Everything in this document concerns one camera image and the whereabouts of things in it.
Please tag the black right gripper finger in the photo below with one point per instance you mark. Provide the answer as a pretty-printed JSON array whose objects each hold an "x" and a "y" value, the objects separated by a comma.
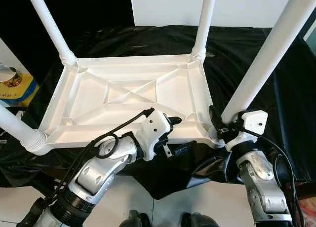
[{"x": 216, "y": 118}]

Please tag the white plastic table leg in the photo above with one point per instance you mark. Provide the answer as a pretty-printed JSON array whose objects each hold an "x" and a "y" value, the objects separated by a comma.
[
  {"x": 271, "y": 49},
  {"x": 204, "y": 19},
  {"x": 19, "y": 128},
  {"x": 49, "y": 24}
]

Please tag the grey robot right leg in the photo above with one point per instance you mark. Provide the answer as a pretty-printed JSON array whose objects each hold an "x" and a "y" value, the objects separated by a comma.
[{"x": 200, "y": 221}]

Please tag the grey robot leg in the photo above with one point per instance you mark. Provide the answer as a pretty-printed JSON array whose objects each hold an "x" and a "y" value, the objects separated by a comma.
[
  {"x": 136, "y": 220},
  {"x": 200, "y": 221}
]

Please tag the black plastic table cover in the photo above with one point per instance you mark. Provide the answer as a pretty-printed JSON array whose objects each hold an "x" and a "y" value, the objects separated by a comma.
[{"x": 237, "y": 44}]

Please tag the grey robot left leg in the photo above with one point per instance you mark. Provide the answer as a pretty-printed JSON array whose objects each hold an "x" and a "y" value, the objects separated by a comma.
[{"x": 136, "y": 220}]

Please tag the red patterned bag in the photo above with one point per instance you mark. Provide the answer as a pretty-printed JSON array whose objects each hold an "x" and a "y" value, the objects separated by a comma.
[{"x": 308, "y": 214}]

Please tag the yellow and blue box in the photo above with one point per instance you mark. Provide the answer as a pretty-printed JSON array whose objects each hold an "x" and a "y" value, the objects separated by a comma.
[{"x": 27, "y": 91}]

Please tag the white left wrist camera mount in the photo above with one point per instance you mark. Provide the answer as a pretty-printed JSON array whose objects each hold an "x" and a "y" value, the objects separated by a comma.
[{"x": 153, "y": 131}]

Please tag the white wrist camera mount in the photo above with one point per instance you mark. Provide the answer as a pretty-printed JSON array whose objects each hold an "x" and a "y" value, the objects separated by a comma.
[
  {"x": 153, "y": 131},
  {"x": 252, "y": 122}
]

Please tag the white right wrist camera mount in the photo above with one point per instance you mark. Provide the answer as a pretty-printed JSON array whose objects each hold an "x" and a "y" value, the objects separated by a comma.
[{"x": 252, "y": 122}]

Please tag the dark grey vertical post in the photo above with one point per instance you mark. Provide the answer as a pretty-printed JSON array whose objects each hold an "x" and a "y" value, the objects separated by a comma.
[{"x": 310, "y": 24}]

